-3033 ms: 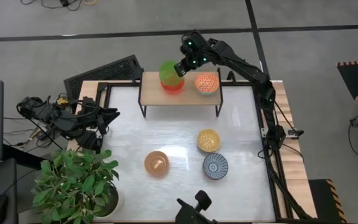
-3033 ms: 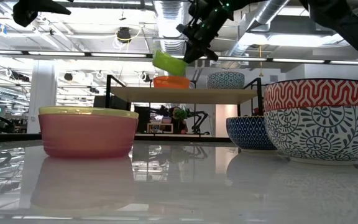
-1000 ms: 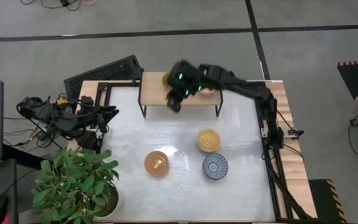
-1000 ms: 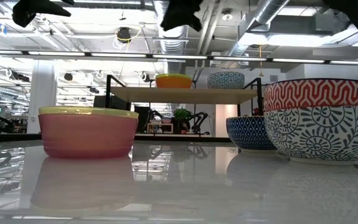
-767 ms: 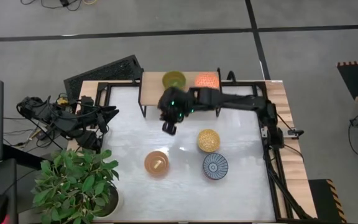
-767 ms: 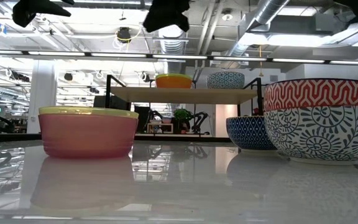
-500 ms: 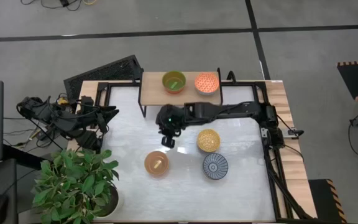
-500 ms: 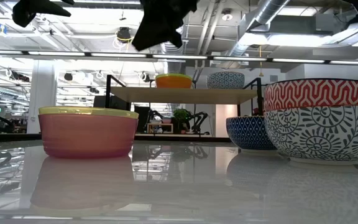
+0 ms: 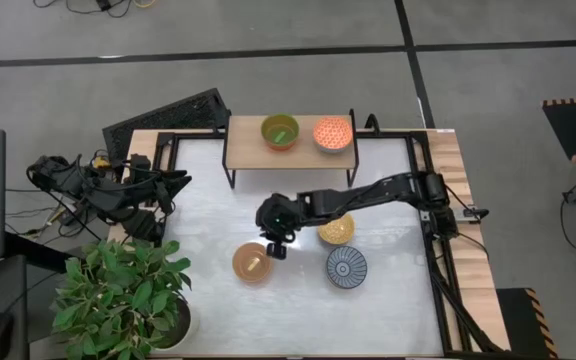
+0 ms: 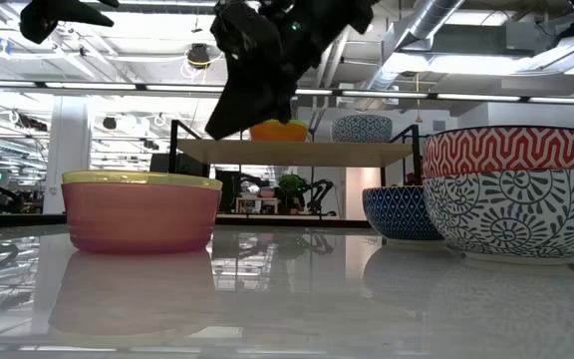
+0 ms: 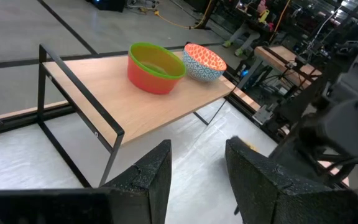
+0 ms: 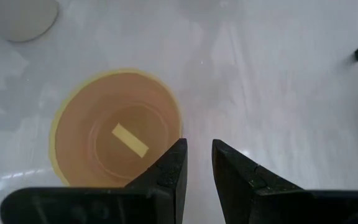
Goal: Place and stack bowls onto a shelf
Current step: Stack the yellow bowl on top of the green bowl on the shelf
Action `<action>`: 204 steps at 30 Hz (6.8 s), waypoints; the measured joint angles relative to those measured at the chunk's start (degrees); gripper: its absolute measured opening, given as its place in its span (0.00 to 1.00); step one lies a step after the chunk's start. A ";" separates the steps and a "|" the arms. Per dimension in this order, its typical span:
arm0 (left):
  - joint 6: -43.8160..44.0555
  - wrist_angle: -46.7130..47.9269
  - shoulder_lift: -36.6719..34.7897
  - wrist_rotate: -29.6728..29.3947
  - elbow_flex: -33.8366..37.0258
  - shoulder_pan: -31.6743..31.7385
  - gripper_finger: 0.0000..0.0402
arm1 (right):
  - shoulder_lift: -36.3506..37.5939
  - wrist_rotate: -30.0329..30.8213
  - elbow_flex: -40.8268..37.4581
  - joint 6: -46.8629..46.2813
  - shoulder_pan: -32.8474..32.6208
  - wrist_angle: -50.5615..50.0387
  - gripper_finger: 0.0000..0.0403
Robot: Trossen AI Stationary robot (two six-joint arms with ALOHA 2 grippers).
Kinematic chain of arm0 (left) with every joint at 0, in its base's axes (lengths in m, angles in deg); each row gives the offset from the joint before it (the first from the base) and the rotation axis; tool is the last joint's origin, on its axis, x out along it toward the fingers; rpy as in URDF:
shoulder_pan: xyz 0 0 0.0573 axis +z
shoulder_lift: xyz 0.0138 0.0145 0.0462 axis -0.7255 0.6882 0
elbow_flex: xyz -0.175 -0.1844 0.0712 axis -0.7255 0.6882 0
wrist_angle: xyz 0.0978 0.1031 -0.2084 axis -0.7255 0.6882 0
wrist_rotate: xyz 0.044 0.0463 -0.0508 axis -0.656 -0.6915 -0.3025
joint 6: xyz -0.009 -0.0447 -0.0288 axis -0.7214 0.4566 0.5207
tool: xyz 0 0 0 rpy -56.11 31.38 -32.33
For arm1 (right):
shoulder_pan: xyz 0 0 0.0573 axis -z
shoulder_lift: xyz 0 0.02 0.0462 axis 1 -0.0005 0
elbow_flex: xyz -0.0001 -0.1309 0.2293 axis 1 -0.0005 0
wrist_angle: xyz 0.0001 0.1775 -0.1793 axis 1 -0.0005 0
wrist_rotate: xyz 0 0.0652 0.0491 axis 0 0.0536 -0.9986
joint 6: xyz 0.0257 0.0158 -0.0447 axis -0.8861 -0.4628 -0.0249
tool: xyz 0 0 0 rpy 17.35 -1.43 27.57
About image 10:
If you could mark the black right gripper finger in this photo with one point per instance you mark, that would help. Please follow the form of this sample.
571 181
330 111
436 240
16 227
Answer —
247 100
289 102

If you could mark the orange plastic bowl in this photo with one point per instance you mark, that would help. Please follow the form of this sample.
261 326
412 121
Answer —
277 132

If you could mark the blue geometric bowl orange-dotted inside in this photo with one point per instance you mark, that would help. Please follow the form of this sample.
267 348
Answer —
362 129

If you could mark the yellow-green plastic bowl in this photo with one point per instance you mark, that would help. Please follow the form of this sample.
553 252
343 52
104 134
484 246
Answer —
142 178

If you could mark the blue diamond bowl yellow-dotted inside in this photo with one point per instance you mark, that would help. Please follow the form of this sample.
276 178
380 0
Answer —
396 214

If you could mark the pink plastic bowl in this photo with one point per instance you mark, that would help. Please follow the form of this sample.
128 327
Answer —
140 219

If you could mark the red zigzag bowl striped inside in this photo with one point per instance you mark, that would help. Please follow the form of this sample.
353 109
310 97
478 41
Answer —
511 149

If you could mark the white bowl dark swirl pattern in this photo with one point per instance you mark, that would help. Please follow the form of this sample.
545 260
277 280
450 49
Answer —
516 219

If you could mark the background black robot arm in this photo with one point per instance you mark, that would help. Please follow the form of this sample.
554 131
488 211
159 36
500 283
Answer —
319 192

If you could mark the black ceiling-mounted device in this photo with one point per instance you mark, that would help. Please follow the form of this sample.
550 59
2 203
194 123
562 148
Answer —
198 54

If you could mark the long ceiling light strip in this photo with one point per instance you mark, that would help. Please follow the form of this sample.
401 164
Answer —
92 86

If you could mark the background green plant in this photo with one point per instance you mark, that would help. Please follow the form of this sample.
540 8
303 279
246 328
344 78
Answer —
291 185

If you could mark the small background wooden table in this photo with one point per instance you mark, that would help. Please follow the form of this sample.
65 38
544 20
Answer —
257 204

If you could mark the white building column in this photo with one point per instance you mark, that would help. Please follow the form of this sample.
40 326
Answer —
68 154

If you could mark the wooden shelf black metal frame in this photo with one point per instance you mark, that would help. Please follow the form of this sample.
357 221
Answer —
292 153

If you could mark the silver spiral ventilation duct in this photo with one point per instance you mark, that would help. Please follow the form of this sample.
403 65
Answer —
431 20

